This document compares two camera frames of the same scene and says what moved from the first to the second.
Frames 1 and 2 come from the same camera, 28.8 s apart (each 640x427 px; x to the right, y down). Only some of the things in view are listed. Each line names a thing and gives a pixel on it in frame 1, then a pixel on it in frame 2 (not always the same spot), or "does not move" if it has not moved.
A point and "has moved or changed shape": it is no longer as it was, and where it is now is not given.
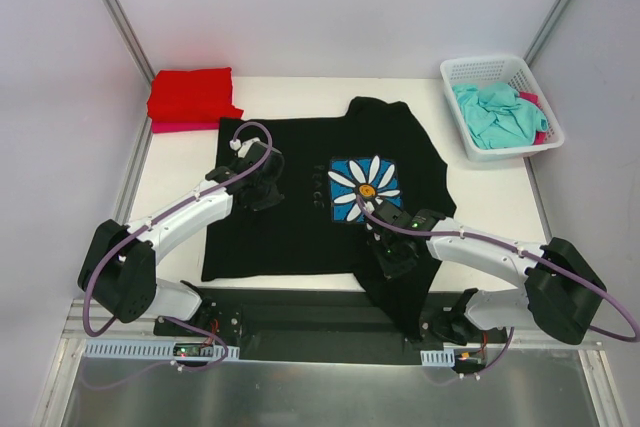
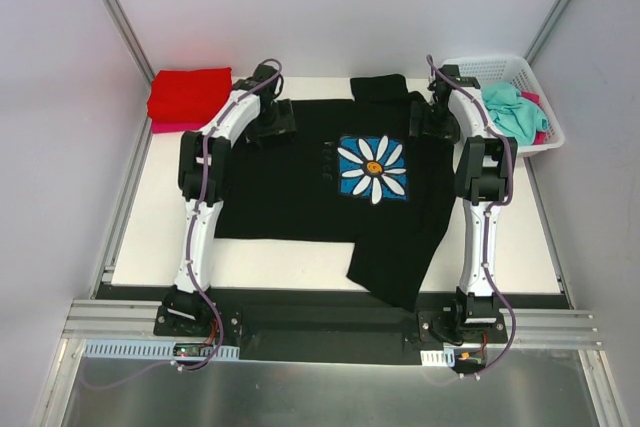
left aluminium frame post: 117,15 does not move
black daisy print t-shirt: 332,167 has moved or changed shape
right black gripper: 395,259 -> 431,125
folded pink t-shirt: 166,126 does not move
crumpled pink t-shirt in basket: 539,137 does not move
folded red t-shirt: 192,96 does not move
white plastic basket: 497,70 does not move
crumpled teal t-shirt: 497,117 does not move
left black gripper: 265,192 -> 272,126
